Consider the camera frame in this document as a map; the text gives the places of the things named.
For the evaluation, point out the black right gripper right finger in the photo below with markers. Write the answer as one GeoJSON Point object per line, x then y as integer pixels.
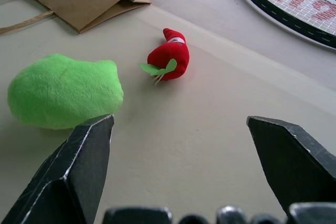
{"type": "Point", "coordinates": [296, 161]}

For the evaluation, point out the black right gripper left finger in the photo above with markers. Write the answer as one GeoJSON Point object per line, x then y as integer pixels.
{"type": "Point", "coordinates": [71, 171]}

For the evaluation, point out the green plush toy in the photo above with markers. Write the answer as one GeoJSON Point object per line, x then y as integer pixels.
{"type": "Point", "coordinates": [63, 90]}

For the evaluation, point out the red plush chili pepper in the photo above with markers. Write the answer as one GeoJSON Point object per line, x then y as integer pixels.
{"type": "Point", "coordinates": [172, 57]}

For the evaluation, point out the black tennis racket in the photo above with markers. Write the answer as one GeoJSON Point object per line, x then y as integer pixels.
{"type": "Point", "coordinates": [294, 3]}

